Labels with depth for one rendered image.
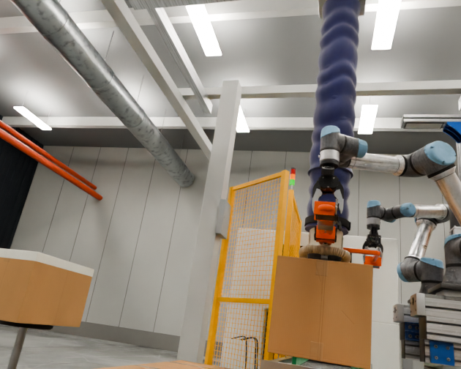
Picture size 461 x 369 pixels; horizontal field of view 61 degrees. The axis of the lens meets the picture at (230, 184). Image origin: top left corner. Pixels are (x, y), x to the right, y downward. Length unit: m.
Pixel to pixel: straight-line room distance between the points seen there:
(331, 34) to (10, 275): 2.38
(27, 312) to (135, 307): 9.91
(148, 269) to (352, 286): 10.98
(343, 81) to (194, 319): 2.05
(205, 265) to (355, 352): 1.80
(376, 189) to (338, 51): 9.79
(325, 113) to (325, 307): 1.06
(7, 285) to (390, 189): 10.71
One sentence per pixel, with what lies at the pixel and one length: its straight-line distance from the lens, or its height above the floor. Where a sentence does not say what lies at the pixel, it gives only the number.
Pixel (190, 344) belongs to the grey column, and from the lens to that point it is 3.25.
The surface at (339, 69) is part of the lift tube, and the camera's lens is 2.41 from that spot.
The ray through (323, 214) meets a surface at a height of 1.18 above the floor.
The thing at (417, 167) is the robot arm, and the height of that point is 1.51.
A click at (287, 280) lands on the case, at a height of 0.97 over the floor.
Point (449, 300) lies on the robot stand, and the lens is 1.93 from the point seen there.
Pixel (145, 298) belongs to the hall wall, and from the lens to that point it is 12.39.
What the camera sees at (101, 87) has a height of 4.80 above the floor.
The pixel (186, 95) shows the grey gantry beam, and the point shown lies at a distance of 4.74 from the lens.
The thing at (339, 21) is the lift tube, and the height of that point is 2.55.
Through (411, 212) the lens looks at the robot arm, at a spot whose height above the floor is 1.48.
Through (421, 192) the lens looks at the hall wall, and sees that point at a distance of 12.27.
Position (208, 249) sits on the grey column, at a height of 1.34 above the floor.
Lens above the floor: 0.74
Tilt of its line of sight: 20 degrees up
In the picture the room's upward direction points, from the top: 8 degrees clockwise
